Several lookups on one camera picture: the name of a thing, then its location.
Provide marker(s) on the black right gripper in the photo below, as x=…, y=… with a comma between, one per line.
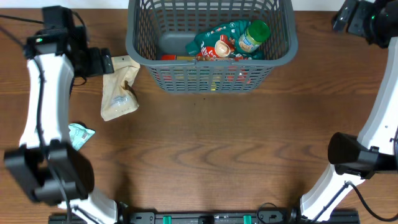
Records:
x=342, y=18

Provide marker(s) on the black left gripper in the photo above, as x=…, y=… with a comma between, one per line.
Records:
x=101, y=67

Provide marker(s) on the beige paper pouch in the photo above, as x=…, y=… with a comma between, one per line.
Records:
x=118, y=97

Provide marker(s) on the green lid jar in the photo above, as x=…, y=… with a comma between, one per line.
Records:
x=254, y=36

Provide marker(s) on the green coffee sachet bag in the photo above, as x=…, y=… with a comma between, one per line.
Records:
x=222, y=42

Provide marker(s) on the red spaghetti pack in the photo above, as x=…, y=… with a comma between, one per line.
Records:
x=203, y=75

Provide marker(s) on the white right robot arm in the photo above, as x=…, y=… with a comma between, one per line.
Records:
x=354, y=159

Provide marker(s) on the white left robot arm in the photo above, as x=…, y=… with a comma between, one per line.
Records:
x=45, y=165

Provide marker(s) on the grey plastic mesh basket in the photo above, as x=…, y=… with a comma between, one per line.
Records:
x=157, y=28

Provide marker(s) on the mint green small packet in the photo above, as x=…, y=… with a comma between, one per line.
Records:
x=79, y=135

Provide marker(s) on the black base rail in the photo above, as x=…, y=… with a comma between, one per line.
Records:
x=262, y=215

